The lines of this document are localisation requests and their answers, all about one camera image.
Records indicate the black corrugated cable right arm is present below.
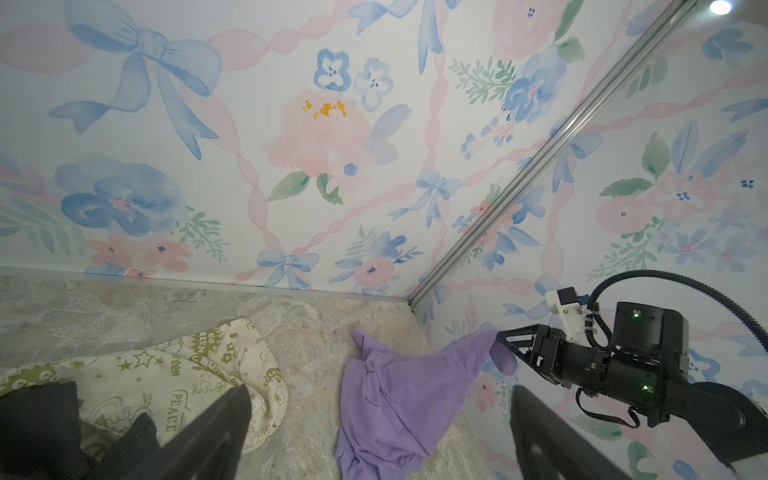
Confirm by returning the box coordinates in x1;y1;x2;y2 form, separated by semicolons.
584;269;768;355

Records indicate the cream cloth with green print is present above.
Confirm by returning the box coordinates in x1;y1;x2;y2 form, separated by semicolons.
1;319;287;459

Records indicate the right aluminium corner post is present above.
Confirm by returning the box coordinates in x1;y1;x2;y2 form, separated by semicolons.
407;1;697;307

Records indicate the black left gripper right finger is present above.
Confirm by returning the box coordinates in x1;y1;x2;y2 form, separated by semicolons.
510;385;629;480

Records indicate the black cloth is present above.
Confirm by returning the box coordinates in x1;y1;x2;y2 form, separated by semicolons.
1;382;160;479

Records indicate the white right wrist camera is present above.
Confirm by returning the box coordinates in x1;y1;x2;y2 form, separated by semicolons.
545;287;594;344

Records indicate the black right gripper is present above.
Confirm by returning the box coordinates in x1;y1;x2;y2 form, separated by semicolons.
496;302;689;426

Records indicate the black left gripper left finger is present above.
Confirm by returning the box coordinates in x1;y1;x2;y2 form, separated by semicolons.
125;385;252;480

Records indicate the purple cloth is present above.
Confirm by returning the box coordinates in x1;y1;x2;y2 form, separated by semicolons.
335;329;517;479

